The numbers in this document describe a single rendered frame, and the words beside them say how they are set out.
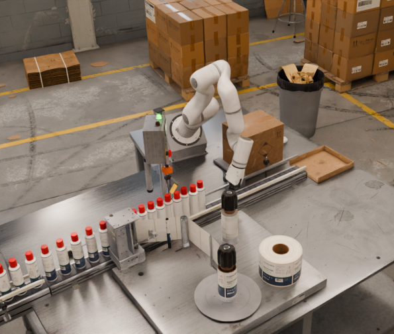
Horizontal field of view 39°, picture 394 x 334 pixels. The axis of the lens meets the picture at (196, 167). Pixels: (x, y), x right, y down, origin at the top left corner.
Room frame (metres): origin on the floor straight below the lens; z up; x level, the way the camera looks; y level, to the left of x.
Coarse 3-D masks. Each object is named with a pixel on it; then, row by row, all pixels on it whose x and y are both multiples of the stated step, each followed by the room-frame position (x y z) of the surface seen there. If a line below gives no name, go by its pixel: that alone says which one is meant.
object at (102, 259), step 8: (296, 168) 2.89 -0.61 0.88; (272, 176) 2.81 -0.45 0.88; (280, 176) 2.81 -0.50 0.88; (256, 184) 2.74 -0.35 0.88; (272, 184) 2.73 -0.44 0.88; (240, 192) 2.67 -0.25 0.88; (256, 192) 2.66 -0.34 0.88; (240, 200) 2.59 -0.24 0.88; (208, 208) 2.53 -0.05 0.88; (88, 256) 2.18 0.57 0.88; (104, 256) 2.17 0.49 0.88; (72, 264) 2.13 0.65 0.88; (88, 264) 2.12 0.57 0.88; (96, 264) 2.12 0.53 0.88; (56, 272) 2.07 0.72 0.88; (72, 272) 2.07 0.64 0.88; (80, 272) 2.07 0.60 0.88; (56, 280) 2.02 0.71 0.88
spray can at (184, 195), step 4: (184, 188) 2.44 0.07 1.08; (184, 192) 2.43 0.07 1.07; (180, 196) 2.43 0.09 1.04; (184, 196) 2.43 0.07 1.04; (188, 196) 2.43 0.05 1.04; (184, 200) 2.42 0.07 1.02; (188, 200) 2.43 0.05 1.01; (184, 204) 2.42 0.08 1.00; (188, 204) 2.43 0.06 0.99; (184, 208) 2.42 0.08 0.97; (188, 208) 2.43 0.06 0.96; (184, 212) 2.42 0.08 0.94; (188, 212) 2.43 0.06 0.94; (188, 216) 2.43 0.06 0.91
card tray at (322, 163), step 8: (312, 152) 3.11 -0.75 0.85; (320, 152) 3.13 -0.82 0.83; (328, 152) 3.12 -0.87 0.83; (336, 152) 3.07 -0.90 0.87; (296, 160) 3.03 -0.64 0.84; (304, 160) 3.04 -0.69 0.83; (312, 160) 3.04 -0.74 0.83; (320, 160) 3.03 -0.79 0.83; (328, 160) 3.03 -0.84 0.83; (336, 160) 3.02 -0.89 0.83; (344, 160) 3.01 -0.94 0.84; (312, 168) 2.95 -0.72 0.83; (320, 168) 2.94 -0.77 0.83; (328, 168) 2.94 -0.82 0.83; (336, 168) 2.93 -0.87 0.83; (344, 168) 2.91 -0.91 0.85; (312, 176) 2.86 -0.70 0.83; (320, 176) 2.80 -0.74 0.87; (328, 176) 2.83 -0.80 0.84
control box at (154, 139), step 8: (152, 120) 2.49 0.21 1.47; (160, 120) 2.48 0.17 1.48; (144, 128) 2.41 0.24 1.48; (152, 128) 2.41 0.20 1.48; (160, 128) 2.40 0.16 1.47; (144, 136) 2.38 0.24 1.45; (152, 136) 2.38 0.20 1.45; (160, 136) 2.38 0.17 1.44; (144, 144) 2.38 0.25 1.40; (152, 144) 2.38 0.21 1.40; (160, 144) 2.38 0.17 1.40; (152, 152) 2.38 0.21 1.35; (160, 152) 2.38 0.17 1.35; (152, 160) 2.38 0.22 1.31; (160, 160) 2.38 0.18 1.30
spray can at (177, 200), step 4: (176, 192) 2.41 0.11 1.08; (176, 196) 2.40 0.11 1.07; (172, 200) 2.40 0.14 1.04; (176, 200) 2.39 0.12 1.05; (180, 200) 2.40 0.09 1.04; (176, 204) 2.39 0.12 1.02; (180, 204) 2.39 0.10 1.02; (176, 208) 2.39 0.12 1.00; (180, 208) 2.39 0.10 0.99; (176, 212) 2.39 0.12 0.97; (180, 212) 2.39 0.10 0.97; (176, 216) 2.39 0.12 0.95
